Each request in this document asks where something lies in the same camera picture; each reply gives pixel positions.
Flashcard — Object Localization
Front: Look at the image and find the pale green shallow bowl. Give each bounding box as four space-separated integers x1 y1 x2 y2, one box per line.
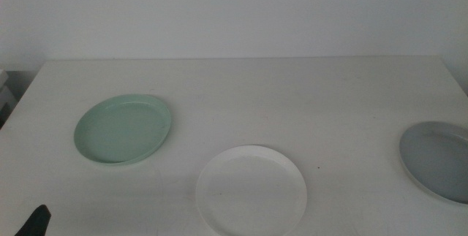
73 94 173 166

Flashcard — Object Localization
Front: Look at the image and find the grey shallow bowl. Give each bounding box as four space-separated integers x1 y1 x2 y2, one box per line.
399 121 468 205

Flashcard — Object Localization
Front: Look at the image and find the white shallow bowl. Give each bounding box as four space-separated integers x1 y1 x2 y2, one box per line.
195 145 308 236

